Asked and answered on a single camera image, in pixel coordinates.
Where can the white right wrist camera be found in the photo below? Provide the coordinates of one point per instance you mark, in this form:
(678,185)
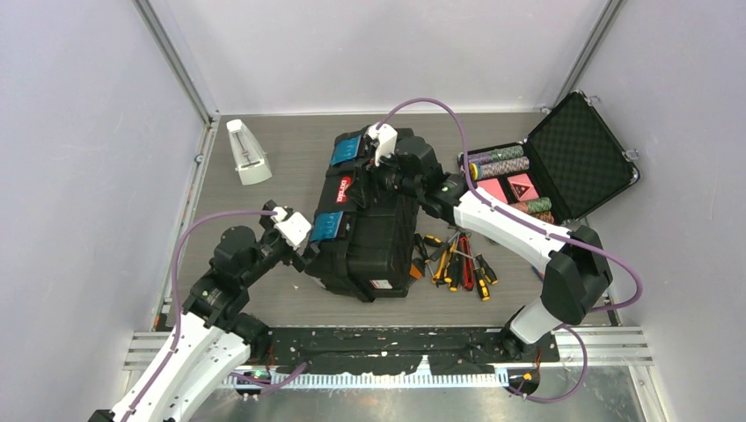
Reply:
(384,137)

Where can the poker chip row top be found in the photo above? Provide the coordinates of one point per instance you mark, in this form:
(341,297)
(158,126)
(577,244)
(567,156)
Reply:
(496,155)

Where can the black aluminium poker chip case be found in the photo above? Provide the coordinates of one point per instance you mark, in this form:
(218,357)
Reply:
(575,160)

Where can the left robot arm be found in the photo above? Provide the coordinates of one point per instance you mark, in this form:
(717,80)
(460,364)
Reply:
(214,335)

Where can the black plastic toolbox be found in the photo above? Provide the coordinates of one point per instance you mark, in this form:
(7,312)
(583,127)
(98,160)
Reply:
(363,234)

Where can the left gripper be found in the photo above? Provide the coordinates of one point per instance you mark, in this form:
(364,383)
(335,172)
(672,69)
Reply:
(300,258)

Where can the yellow black screwdriver right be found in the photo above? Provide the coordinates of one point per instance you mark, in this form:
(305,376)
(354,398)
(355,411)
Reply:
(484,277)

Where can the poker chip row orange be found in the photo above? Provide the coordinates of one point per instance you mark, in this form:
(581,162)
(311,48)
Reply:
(545,216)

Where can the white metronome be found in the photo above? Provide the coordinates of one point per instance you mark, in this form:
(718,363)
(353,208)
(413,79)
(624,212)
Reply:
(250,159)

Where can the poker chip row green red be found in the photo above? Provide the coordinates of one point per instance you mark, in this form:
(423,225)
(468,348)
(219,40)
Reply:
(535,206)

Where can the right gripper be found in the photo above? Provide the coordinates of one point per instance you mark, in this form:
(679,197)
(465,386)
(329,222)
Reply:
(387,162)

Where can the red black pliers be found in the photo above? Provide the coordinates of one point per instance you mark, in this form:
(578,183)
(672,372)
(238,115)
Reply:
(467,263)

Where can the red card deck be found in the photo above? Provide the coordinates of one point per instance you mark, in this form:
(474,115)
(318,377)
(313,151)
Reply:
(522,187)

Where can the orange black bit holder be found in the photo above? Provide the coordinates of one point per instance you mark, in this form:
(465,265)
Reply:
(417,269)

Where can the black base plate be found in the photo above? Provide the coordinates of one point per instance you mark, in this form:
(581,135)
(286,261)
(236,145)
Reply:
(397,350)

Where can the pink card deck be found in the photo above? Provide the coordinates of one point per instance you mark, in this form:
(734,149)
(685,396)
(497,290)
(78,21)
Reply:
(493,187)

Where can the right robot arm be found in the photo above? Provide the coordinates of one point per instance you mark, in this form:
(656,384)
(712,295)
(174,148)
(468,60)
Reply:
(574,264)

